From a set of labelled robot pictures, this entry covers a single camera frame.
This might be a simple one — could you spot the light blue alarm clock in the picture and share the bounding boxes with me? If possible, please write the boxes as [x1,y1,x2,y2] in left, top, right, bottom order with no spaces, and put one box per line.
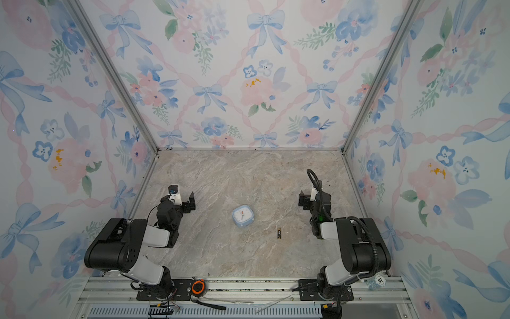
[232,205,254,227]

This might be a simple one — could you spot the orange black tape measure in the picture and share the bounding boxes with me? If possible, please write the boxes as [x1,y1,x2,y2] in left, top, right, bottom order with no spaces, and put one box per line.
[191,279,207,297]

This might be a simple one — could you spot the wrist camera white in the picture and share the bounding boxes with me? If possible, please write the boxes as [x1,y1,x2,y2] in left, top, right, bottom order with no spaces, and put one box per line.
[168,185,183,205]
[310,187,319,202]

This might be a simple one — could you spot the aluminium front rail frame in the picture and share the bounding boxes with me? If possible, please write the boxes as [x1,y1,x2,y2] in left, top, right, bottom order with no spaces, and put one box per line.
[71,277,418,318]

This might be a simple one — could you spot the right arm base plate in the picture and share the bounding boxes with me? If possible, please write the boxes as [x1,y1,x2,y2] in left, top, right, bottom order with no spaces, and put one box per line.
[292,279,354,303]

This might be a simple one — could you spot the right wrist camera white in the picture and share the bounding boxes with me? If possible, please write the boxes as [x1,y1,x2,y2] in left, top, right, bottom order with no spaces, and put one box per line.
[310,187,319,202]

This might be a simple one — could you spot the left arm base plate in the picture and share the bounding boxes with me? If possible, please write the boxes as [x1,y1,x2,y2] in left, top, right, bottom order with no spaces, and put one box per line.
[136,279,195,302]

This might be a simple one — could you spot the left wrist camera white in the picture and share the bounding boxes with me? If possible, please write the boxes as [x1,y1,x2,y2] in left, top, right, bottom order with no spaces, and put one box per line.
[168,185,183,205]

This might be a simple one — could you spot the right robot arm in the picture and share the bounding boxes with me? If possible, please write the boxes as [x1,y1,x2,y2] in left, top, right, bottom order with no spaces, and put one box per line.
[297,189,392,300]

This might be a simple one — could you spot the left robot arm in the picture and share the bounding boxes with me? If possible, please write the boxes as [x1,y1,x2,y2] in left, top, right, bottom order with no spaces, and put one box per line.
[84,185,196,300]

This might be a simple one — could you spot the clear plastic item on rail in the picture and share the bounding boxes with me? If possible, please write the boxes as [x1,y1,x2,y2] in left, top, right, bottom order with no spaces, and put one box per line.
[365,274,386,291]

